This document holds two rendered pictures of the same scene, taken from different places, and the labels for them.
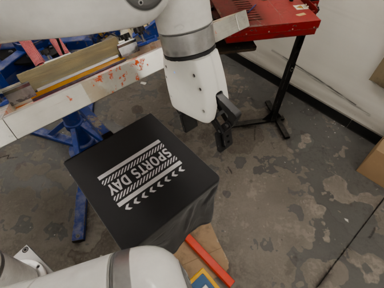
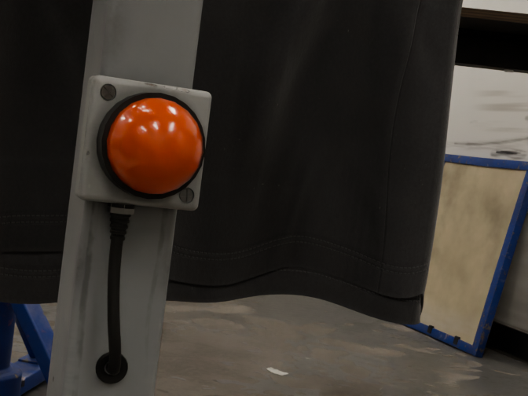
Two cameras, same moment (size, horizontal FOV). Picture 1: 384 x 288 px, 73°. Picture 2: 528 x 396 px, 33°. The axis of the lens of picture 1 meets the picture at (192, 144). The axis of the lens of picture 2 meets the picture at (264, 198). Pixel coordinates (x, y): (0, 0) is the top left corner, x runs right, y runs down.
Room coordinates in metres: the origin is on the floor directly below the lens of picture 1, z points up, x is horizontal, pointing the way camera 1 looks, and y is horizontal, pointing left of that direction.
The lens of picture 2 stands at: (-0.24, -0.21, 0.65)
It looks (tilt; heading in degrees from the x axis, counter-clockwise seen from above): 3 degrees down; 19
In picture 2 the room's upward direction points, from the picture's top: 7 degrees clockwise
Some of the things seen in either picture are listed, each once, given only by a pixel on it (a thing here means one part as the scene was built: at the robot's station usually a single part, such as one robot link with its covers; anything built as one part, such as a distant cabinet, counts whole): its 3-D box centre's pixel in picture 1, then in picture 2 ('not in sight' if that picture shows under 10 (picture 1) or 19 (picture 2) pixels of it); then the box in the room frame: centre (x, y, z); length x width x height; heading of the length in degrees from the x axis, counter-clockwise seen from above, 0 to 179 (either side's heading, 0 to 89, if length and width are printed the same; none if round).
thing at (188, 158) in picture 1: (140, 170); not in sight; (0.57, 0.21, 0.95); 0.48 x 0.44 x 0.01; 41
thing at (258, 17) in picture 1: (262, 14); not in sight; (1.69, -0.45, 1.06); 0.61 x 0.46 x 0.12; 101
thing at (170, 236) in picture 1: (178, 231); (214, 35); (0.40, 0.06, 0.74); 0.45 x 0.03 x 0.43; 131
